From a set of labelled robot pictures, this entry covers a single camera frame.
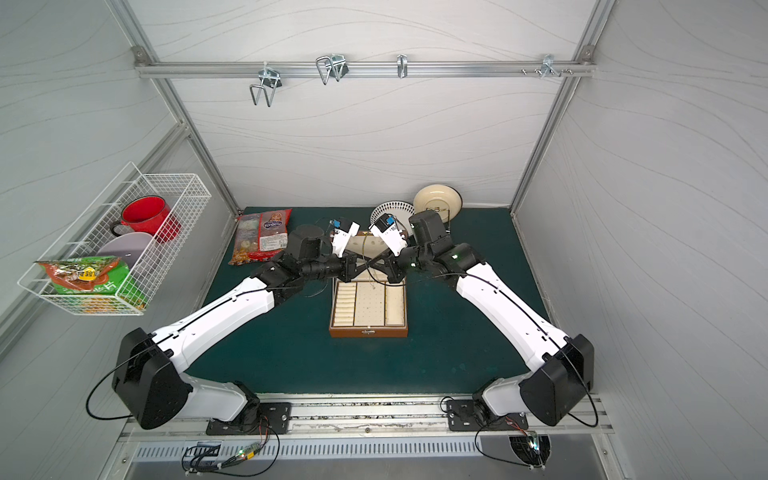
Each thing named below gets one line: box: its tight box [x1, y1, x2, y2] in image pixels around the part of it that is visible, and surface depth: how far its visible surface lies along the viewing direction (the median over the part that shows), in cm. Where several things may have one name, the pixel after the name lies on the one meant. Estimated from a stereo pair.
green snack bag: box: [34, 255, 147, 309], surface depth 55 cm
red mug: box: [110, 195, 181, 243], surface depth 66 cm
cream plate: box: [413, 184, 463, 224], surface depth 106 cm
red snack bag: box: [228, 209, 292, 265], surface depth 109 cm
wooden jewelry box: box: [329, 232, 409, 338], surface depth 88 cm
